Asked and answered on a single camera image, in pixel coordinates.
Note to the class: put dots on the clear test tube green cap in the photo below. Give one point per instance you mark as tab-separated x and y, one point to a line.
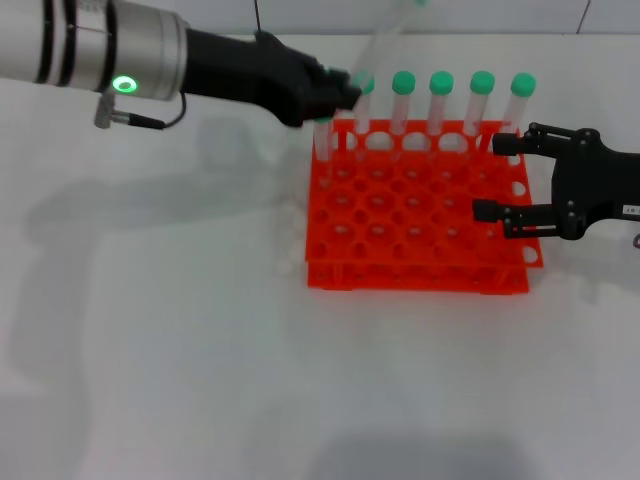
364	107
404	82
442	82
482	82
324	145
387	30
523	84

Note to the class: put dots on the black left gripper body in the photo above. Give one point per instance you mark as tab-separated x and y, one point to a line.
250	70

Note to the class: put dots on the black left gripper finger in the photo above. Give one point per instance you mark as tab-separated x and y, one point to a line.
337	76
347	99

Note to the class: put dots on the orange test tube rack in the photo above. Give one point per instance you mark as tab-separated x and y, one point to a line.
415	240

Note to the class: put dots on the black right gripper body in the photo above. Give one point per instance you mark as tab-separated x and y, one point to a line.
595	185

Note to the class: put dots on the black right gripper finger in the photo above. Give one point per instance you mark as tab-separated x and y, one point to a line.
507	144
486	210

